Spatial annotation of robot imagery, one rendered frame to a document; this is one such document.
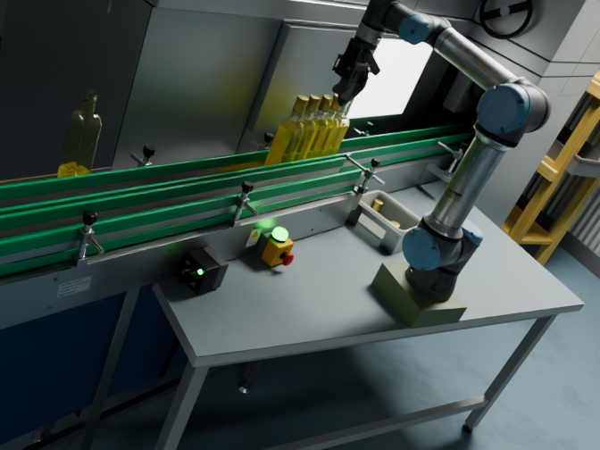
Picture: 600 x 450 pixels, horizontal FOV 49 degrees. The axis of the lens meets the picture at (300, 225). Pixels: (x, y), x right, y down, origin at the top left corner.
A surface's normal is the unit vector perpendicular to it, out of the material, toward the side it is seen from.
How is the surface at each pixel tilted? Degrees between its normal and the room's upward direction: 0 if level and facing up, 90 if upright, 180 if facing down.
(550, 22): 90
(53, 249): 90
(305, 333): 0
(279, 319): 0
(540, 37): 90
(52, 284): 90
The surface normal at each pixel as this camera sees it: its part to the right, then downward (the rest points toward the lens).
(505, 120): -0.63, -0.01
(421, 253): -0.73, 0.20
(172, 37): 0.69, 0.57
